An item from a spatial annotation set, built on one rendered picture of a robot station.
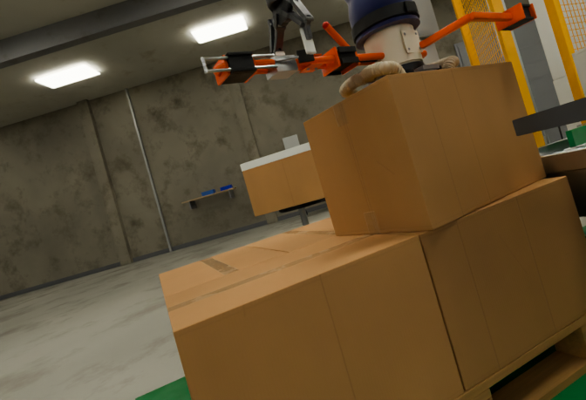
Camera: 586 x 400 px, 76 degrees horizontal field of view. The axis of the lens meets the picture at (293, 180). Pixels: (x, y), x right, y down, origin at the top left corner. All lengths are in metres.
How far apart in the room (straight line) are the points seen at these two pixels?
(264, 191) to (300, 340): 1.95
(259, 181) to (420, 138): 1.85
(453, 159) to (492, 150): 0.19
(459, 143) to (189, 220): 10.12
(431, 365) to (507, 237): 0.41
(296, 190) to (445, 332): 1.78
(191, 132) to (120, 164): 2.22
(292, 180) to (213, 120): 8.34
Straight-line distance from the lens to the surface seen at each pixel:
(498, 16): 1.38
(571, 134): 2.30
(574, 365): 1.45
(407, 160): 0.97
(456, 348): 1.08
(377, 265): 0.90
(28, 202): 13.14
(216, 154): 10.71
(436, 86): 1.11
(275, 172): 2.66
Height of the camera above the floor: 0.74
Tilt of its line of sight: 1 degrees up
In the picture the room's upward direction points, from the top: 16 degrees counter-clockwise
